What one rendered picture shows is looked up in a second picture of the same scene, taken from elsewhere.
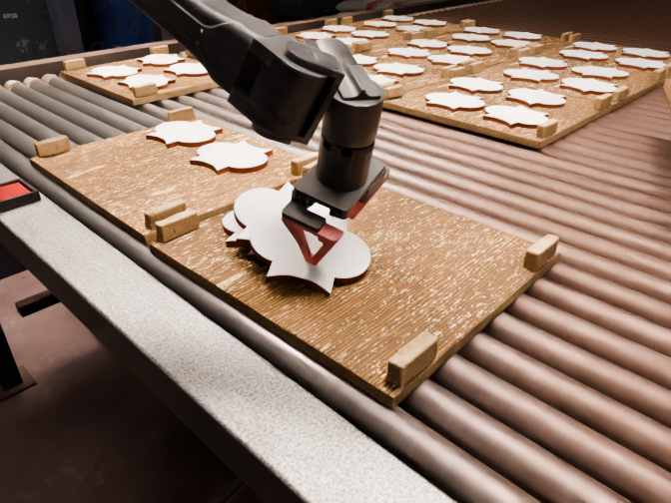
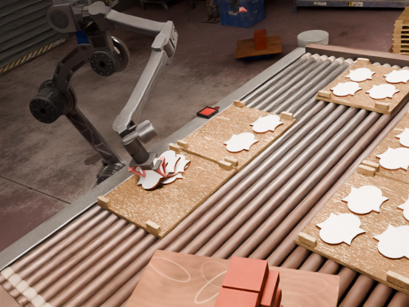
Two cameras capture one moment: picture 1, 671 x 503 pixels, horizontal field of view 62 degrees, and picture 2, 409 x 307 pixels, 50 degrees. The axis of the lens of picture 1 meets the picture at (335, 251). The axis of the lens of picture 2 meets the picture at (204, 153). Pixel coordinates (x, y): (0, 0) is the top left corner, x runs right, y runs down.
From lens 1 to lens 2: 173 cm
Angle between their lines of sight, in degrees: 76
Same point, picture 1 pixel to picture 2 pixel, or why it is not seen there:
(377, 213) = (192, 188)
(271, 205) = (168, 158)
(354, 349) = (114, 194)
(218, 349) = (125, 175)
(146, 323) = not seen: hidden behind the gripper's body
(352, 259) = (148, 184)
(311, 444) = (92, 195)
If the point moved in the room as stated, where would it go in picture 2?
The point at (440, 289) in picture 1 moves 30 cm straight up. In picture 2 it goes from (139, 207) to (116, 136)
